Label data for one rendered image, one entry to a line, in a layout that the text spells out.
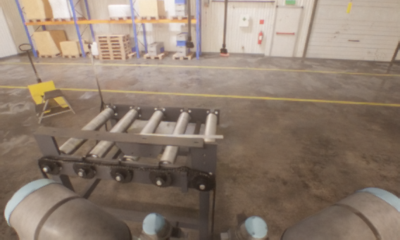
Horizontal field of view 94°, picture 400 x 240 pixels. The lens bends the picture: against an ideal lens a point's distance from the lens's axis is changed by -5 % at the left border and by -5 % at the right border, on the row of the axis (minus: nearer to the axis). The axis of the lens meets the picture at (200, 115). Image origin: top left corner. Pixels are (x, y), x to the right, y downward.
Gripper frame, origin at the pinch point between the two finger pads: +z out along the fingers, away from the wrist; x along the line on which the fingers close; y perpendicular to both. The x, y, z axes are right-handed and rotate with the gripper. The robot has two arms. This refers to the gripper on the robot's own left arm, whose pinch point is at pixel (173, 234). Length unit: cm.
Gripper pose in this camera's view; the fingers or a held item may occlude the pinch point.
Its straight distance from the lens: 131.8
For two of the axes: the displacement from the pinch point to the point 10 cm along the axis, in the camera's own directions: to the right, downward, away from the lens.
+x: -9.7, 0.1, 2.3
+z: 1.8, 6.3, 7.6
